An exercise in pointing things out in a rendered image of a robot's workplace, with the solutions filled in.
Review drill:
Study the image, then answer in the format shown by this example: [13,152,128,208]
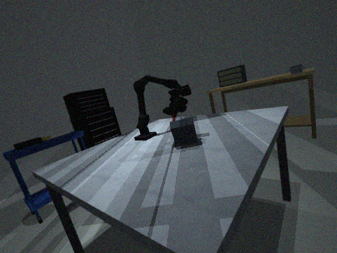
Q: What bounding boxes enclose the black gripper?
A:
[163,95,187,117]

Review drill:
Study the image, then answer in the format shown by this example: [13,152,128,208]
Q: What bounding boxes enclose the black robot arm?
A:
[134,75,192,136]

